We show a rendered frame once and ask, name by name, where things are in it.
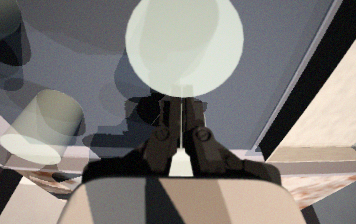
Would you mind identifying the clear glass jar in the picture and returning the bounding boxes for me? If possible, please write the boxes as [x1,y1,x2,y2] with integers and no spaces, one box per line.
[0,90,84,165]
[125,0,244,98]
[169,104,193,176]
[0,0,21,40]

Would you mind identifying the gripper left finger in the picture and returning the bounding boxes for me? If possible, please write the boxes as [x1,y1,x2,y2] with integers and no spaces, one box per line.
[81,96,181,183]

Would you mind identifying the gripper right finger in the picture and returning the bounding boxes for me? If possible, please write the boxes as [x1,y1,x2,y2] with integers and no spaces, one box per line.
[182,97,282,185]

